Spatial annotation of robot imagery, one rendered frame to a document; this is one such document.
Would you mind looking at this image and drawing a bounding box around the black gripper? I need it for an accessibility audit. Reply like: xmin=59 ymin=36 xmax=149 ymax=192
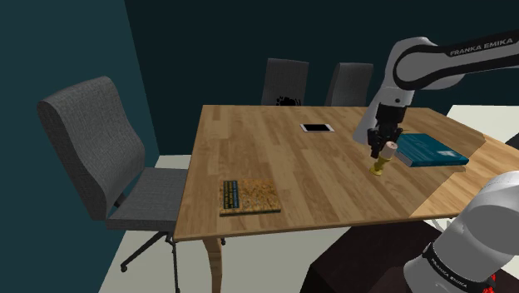
xmin=366 ymin=102 xmax=408 ymax=160

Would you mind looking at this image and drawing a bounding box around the yellow bottle with beige cap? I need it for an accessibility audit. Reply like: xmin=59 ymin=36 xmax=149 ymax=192
xmin=368 ymin=141 xmax=398 ymax=176

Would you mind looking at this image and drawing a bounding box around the teal book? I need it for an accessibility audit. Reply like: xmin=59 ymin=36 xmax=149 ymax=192
xmin=394 ymin=133 xmax=471 ymax=168

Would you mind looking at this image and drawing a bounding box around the white tablet with black screen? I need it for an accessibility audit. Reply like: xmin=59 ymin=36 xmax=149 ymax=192
xmin=299 ymin=122 xmax=336 ymax=134

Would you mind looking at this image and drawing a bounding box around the grey dining chair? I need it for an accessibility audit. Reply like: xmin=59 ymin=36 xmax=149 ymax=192
xmin=260 ymin=57 xmax=310 ymax=107
xmin=324 ymin=62 xmax=375 ymax=108

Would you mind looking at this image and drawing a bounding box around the wooden table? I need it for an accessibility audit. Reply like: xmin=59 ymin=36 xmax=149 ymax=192
xmin=173 ymin=104 xmax=519 ymax=293

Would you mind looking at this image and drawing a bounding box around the black jagged object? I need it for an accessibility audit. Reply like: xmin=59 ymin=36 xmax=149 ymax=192
xmin=274 ymin=95 xmax=304 ymax=107

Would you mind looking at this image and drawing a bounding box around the dark robot stand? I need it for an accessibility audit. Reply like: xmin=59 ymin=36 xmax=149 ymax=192
xmin=299 ymin=219 xmax=447 ymax=293

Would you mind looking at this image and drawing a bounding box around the yellow-brown patterned book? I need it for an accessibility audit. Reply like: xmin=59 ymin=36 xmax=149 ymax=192
xmin=219 ymin=178 xmax=283 ymax=218

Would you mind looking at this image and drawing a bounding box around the large grey swivel chair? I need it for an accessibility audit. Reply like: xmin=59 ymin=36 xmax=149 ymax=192
xmin=36 ymin=75 xmax=227 ymax=293

